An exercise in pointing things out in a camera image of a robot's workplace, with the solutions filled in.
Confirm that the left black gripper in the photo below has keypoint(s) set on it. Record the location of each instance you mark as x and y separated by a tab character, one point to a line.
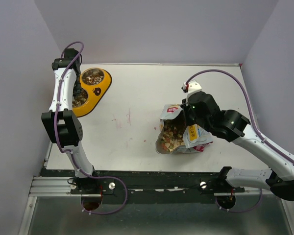
77	91

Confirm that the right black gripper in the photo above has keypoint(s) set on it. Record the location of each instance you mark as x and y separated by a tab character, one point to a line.
186	107

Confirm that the pet food bag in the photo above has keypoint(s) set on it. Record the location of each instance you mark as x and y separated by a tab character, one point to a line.
176	137

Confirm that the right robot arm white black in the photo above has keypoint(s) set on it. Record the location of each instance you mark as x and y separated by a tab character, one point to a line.
234	127

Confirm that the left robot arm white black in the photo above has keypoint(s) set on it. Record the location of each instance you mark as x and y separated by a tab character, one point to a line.
61	124

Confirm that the yellow double pet bowl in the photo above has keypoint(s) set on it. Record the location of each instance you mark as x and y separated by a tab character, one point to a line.
95	82

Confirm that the pet food kibble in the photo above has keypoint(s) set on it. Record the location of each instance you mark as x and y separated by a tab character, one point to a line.
95	82

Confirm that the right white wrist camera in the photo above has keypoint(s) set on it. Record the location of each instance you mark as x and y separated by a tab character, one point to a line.
191	87

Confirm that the aluminium frame rail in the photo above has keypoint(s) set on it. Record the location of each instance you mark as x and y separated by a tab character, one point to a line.
50	187

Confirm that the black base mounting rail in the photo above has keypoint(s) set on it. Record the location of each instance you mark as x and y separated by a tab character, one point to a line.
145	187

